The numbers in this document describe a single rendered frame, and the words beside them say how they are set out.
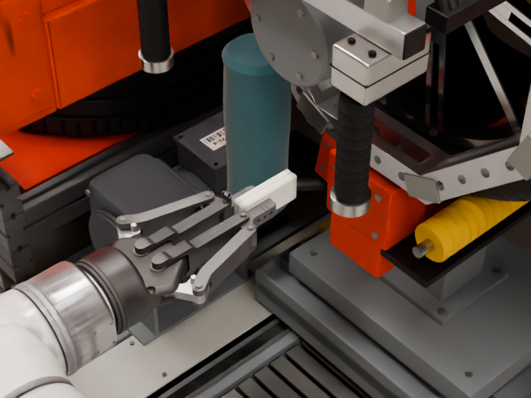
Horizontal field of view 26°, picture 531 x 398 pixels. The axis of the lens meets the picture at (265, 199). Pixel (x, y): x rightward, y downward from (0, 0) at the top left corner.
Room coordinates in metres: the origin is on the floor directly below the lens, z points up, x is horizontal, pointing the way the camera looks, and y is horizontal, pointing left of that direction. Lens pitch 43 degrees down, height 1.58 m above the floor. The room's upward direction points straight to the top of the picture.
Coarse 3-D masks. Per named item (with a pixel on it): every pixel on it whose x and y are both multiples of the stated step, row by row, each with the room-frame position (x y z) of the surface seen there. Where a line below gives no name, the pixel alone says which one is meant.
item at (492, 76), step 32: (512, 0) 1.15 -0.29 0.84; (480, 32) 1.18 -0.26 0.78; (448, 64) 1.21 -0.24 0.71; (480, 64) 1.34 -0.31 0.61; (512, 64) 1.34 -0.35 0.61; (384, 96) 1.26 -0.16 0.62; (416, 96) 1.26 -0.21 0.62; (448, 96) 1.21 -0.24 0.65; (480, 96) 1.26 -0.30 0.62; (512, 96) 1.14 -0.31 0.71; (416, 128) 1.21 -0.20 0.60; (448, 128) 1.19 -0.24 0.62; (480, 128) 1.17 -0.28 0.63; (512, 128) 1.12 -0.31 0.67
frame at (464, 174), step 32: (320, 96) 1.25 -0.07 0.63; (320, 128) 1.23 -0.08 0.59; (384, 128) 1.20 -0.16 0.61; (384, 160) 1.14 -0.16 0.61; (416, 160) 1.15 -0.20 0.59; (448, 160) 1.11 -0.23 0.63; (480, 160) 1.03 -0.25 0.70; (512, 160) 0.99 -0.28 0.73; (416, 192) 1.09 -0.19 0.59; (448, 192) 1.06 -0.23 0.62
